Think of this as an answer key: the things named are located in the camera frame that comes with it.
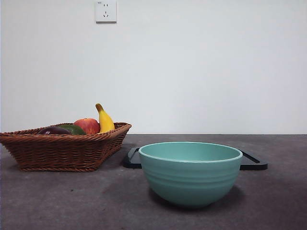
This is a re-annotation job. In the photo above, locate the white wall socket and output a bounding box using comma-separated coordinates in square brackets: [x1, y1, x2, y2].
[95, 0, 118, 24]

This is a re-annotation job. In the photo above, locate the red apple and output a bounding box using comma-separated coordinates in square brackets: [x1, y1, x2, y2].
[73, 117, 100, 135]

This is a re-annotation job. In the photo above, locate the brown wicker basket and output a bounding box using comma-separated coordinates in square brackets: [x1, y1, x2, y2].
[0, 122, 132, 172]

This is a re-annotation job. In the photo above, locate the teal ribbed bowl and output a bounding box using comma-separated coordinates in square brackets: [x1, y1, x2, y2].
[138, 141, 244, 208]

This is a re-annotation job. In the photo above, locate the green mango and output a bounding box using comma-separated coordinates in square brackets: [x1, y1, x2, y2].
[58, 124, 86, 136]

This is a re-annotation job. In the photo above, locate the yellow banana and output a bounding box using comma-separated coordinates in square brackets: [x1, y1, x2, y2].
[95, 103, 116, 133]

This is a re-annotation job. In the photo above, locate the black rectangular tray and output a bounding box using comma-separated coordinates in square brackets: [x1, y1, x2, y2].
[123, 147, 269, 171]

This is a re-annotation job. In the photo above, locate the dark purple plum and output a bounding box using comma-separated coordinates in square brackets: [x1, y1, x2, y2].
[37, 126, 72, 135]

